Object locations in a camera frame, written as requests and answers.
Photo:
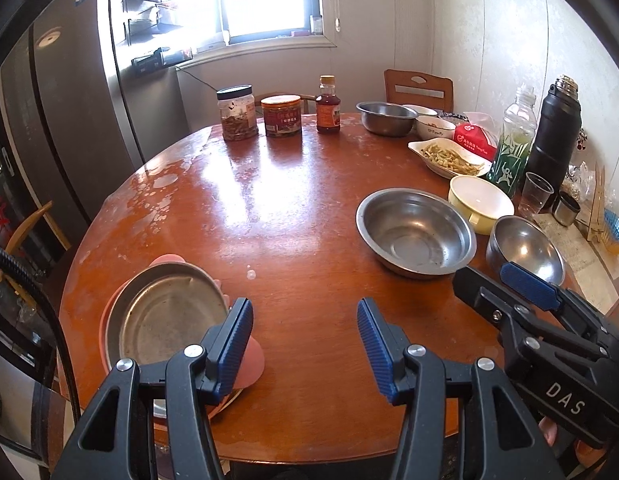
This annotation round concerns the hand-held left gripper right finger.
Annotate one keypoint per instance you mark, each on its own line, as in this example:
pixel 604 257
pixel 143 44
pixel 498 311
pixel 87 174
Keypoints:
pixel 377 355

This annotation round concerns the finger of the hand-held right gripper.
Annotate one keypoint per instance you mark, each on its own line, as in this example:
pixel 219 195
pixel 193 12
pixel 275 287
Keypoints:
pixel 484 302
pixel 532 285

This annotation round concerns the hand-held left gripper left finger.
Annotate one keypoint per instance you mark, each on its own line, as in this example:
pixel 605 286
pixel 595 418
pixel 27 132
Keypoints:
pixel 234 345

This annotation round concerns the pink apple-shaped plate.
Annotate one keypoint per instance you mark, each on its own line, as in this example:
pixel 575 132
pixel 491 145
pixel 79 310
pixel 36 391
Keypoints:
pixel 249 360

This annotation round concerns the deep steel bowl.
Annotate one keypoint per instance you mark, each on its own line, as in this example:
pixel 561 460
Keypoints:
pixel 527 250

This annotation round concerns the round steel pan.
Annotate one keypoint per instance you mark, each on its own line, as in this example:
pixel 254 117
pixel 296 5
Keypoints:
pixel 164 310

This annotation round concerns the wide-rim steel bowl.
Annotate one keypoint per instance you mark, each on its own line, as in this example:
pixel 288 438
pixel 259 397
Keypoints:
pixel 417 232

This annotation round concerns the person's right hand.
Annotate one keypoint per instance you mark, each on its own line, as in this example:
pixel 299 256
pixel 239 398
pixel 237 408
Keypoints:
pixel 547 430

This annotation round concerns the steel thermos lid cup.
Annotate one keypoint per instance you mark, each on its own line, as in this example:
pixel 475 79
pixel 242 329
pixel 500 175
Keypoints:
pixel 565 208

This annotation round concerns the clear plastic cup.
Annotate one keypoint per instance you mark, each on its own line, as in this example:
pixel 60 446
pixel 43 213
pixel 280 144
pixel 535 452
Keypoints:
pixel 534 195

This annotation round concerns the wooden stand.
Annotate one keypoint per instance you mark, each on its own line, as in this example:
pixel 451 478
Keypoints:
pixel 597 200

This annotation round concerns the clear plastic bag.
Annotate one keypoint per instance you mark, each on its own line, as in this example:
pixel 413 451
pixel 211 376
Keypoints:
pixel 582 180

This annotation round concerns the green plastic bottle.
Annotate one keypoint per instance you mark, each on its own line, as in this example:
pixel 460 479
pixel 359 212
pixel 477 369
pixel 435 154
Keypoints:
pixel 512 145

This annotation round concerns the white dish with food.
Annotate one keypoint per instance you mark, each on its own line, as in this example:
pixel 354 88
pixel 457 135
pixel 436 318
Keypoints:
pixel 449 157

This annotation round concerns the black thermos flask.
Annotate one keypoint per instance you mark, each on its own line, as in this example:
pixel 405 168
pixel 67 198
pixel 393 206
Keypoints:
pixel 554 135

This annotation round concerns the dark red flower bouquet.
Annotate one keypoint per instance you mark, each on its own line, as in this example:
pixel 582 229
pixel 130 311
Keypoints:
pixel 583 140

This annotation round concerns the red tissue pack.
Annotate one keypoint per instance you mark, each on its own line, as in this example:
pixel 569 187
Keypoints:
pixel 472 140

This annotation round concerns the white printed ceramic bowl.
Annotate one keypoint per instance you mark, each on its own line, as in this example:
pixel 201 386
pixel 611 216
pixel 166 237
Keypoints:
pixel 437 129

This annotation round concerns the plain white ceramic bowl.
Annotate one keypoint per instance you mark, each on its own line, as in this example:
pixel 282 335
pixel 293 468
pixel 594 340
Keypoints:
pixel 420 110

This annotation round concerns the small steel bowl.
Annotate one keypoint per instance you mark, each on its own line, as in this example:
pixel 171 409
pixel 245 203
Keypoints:
pixel 387 117

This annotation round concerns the wooden chair with cutout back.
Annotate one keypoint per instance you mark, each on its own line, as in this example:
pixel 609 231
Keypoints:
pixel 417 90

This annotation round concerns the glass door with red characters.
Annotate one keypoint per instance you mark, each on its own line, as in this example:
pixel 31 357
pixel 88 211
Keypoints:
pixel 4 340

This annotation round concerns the clear jar with black lid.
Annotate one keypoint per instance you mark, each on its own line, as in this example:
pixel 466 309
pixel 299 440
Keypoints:
pixel 237 112

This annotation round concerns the jar with red lid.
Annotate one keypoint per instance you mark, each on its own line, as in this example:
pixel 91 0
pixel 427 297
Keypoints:
pixel 282 116

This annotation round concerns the brown sauce bottle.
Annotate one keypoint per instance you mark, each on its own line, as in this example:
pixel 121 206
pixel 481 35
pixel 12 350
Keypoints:
pixel 328 107

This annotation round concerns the grey refrigerator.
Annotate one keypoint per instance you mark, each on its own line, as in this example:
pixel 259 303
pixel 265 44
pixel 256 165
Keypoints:
pixel 64 110

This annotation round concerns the black tray shelf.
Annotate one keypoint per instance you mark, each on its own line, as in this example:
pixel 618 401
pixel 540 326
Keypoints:
pixel 159 57

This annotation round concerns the small bottle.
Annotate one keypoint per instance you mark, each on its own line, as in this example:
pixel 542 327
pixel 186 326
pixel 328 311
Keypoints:
pixel 317 25

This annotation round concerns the black fridge side racks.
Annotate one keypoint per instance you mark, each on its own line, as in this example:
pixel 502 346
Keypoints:
pixel 149 5

